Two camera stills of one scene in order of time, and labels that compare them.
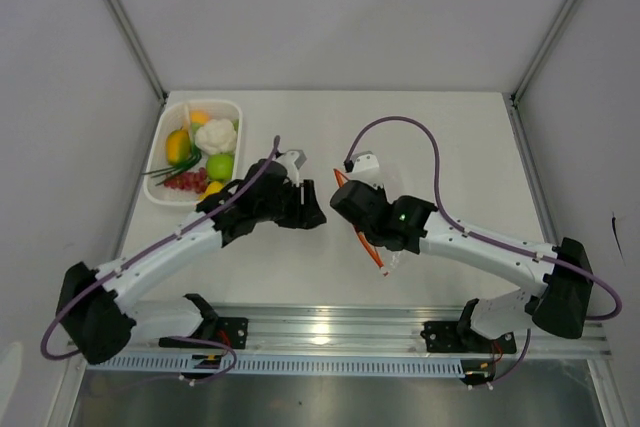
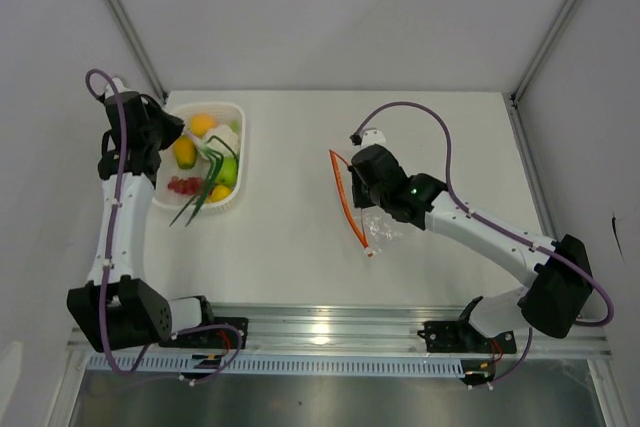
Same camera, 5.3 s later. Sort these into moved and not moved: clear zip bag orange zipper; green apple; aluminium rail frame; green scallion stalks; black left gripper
Moved: black left gripper; green scallion stalks; clear zip bag orange zipper
Not moved: green apple; aluminium rail frame
